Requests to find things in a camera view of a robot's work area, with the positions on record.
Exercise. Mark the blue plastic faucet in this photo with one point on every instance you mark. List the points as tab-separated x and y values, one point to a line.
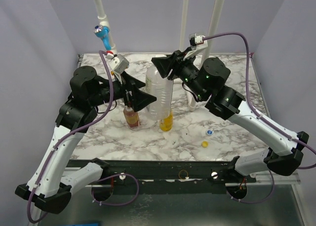
102	32

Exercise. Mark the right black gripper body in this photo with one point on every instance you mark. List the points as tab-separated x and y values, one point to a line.
176	65

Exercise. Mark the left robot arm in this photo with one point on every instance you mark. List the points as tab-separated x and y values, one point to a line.
48	189

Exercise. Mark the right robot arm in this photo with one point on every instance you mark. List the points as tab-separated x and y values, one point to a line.
284	154

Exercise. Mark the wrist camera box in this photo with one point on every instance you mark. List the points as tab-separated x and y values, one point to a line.
197	45
119	63

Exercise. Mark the yellow labelled bottle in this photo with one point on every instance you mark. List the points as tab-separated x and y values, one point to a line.
166	123

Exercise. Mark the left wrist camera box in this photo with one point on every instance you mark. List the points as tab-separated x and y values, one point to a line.
119	63

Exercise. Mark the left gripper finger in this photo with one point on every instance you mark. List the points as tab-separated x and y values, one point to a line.
129	81
141	99

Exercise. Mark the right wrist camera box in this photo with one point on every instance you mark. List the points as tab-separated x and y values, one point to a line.
197	45

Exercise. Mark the yellow bottle cap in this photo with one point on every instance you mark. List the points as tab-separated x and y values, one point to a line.
204	144

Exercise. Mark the large clear plastic bottle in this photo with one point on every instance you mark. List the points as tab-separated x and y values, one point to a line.
162	89

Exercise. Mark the red gold labelled bottle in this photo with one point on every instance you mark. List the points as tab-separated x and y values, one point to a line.
131	117

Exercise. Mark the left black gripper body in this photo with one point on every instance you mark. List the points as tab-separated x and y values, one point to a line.
127	95

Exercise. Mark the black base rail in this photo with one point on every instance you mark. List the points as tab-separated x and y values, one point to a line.
169	177

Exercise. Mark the blue white bottle cap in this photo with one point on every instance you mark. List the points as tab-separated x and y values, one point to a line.
209	132

